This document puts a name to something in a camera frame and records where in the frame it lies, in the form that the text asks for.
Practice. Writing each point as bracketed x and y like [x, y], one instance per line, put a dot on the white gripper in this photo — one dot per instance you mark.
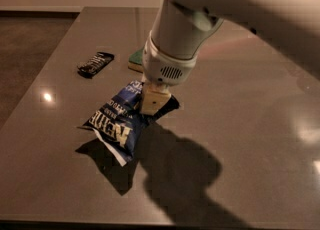
[164, 66]

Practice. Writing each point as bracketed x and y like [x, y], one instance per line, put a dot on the blue kettle chip bag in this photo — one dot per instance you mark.
[118, 123]

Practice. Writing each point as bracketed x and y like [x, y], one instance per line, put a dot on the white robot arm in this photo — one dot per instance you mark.
[181, 27]

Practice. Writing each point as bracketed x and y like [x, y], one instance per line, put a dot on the green yellow sponge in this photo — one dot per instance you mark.
[135, 61]

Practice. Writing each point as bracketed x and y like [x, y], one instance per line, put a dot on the black snack bar wrapper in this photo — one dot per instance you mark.
[95, 64]

